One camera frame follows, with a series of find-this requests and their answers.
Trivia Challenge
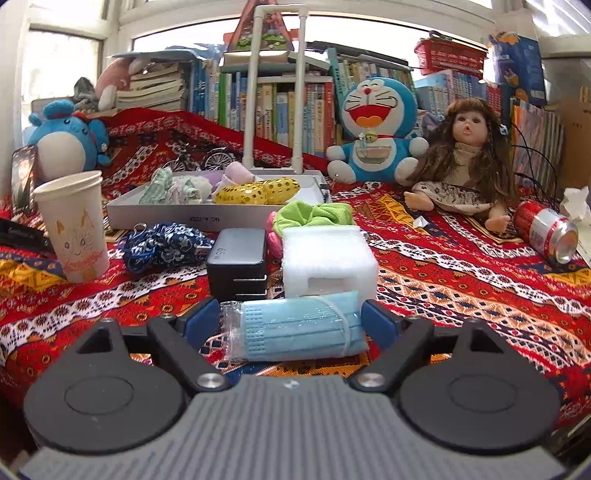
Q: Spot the green checkered cloth pouch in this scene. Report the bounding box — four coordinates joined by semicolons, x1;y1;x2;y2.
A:
138;167;198;205

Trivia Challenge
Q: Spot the pink plush toy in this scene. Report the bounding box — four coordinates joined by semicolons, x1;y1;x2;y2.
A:
95;57;134;112

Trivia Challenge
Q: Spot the dark blue patterned scrunchie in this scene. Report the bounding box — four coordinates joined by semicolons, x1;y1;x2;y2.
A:
119;222;214;274

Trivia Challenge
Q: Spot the blue face mask pack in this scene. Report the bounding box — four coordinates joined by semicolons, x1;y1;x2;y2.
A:
221;291;368;362

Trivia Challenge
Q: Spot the stack of books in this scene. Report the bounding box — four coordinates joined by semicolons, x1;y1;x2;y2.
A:
115;58;189;112

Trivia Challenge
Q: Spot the blue cardboard box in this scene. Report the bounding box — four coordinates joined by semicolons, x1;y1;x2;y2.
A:
489;32;547;107

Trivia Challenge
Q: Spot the white cardboard tray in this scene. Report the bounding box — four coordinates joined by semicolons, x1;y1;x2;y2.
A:
106;168;332;232

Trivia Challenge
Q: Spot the row of books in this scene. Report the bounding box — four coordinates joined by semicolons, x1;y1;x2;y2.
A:
191;48;564;189

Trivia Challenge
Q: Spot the red soda can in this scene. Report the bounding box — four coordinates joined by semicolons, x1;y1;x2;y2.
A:
514;200;579;265

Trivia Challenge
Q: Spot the Doraemon plush toy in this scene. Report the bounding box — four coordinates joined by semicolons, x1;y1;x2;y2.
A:
325;77;429;186

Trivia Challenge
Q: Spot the pink sock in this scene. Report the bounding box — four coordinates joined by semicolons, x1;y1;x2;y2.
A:
213;161;256;194

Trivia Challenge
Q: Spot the white fluffy plush toy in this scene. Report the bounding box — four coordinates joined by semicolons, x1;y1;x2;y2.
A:
181;176;212;204

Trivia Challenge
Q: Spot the blue round plush toy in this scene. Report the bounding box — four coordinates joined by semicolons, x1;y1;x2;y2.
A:
27;99;111;182

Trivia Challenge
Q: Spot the gold sequin heart cushion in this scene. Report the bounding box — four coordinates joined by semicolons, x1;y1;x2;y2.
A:
213;177;301;205

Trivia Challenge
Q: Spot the green scrunchie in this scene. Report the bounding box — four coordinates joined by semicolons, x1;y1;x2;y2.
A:
270;200;355;238

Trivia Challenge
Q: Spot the black power bank box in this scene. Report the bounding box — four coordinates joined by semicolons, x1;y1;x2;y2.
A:
206;228;267;302

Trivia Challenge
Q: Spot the white pvc pipe frame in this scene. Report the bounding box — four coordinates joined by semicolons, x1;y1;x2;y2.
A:
242;4;308;175

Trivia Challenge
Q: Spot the purple plush toy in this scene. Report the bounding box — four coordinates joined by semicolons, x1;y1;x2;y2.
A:
198;170;224;186

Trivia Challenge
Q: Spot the smartphone with red case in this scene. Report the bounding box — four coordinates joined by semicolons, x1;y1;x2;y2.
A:
11;145;38;216

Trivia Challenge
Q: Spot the brown haired doll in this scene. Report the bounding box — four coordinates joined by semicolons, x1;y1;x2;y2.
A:
405;98;517;233

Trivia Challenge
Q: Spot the white paper cup with cat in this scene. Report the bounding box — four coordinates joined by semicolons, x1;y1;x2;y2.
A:
33;170;109;283

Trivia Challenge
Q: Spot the pink scrunchie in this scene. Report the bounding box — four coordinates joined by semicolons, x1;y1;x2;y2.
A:
266;211;283;259

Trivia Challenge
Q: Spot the white foam block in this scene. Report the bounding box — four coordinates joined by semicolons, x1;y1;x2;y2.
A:
281;225;379;303

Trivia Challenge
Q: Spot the red plastic basket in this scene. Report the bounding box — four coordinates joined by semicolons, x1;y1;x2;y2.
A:
414;30;487;79

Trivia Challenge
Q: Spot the miniature metal bicycle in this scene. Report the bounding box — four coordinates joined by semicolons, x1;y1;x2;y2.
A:
163;142;236;172

